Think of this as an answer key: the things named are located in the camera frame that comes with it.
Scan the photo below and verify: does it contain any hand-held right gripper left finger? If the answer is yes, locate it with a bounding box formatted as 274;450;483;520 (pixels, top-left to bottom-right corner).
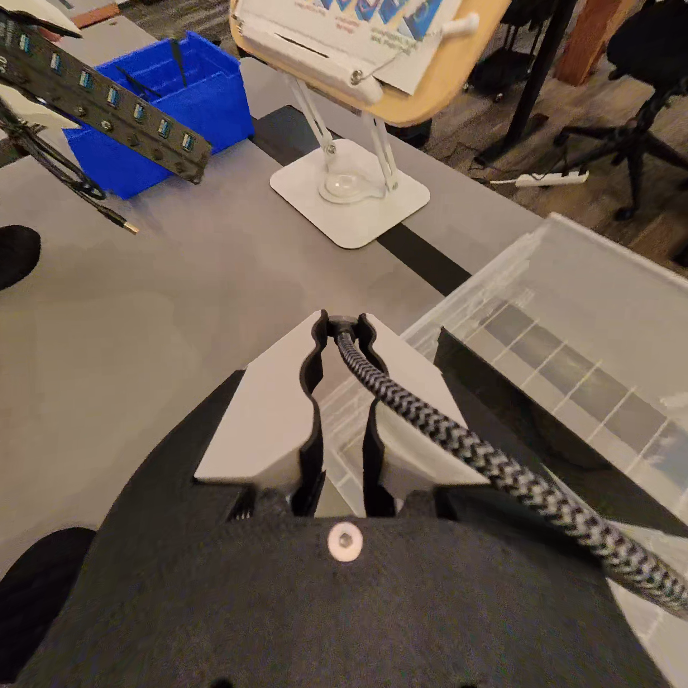
196;312;328;506

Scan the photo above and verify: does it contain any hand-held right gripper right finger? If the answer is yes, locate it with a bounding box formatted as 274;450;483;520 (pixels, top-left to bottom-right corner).
360;313;493;504

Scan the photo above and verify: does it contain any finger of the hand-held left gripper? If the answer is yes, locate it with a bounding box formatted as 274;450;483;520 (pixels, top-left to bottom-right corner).
0;0;83;39
0;84;78;135

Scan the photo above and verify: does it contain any black hub cable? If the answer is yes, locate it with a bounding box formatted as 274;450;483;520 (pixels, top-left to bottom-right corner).
0;102;108;205

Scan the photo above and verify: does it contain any black multi-port hub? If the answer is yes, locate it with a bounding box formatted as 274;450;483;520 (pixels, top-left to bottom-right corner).
0;16;214;186

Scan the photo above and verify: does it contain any braided grey usb cable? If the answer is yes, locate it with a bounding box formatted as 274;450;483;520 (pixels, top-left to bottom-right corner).
331;328;688;624

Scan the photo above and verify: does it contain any blue plastic bin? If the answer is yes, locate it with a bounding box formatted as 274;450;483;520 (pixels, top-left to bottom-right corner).
63;30;257;202

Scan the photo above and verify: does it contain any clear plastic storage bin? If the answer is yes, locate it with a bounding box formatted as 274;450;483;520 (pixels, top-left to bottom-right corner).
321;212;688;688

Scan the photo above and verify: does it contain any black rounded pad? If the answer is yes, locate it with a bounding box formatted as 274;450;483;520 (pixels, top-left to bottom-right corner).
0;224;42;291
0;525;100;683

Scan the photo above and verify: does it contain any white power strip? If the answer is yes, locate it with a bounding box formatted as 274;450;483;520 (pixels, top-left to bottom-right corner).
493;167;591;190

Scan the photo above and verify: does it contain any black office chair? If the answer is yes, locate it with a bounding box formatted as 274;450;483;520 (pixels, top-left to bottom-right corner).
557;0;688;223

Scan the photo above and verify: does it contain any brown wooden post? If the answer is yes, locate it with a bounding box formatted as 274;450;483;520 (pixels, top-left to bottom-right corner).
554;0;646;87

